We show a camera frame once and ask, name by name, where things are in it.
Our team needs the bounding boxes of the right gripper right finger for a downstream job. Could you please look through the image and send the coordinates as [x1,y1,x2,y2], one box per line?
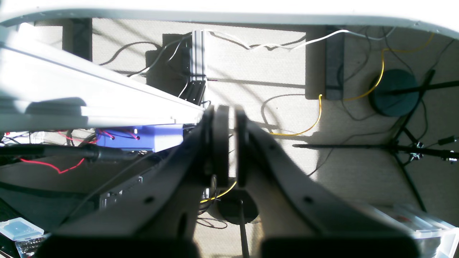
[235,106,420,258]

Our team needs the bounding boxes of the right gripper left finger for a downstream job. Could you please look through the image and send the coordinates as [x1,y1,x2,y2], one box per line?
[36,105,229,258]

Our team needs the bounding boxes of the round black stand base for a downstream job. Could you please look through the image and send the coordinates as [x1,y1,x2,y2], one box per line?
[213,190,259,225]

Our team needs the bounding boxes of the blue electronics box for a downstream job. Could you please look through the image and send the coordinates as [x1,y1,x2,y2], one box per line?
[95,124,184,152]

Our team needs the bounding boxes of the black tripod stand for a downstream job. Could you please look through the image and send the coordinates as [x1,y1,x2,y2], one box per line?
[294,69,459,211]

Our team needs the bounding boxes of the clear plastic storage bin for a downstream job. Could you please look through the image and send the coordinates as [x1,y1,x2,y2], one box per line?
[354,203,459,258]

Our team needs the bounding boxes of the yellow cable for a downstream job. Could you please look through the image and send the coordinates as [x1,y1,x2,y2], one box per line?
[200,33,435,204]

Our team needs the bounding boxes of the aluminium frame post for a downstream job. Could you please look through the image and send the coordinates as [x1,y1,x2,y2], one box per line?
[190,30,207,81]

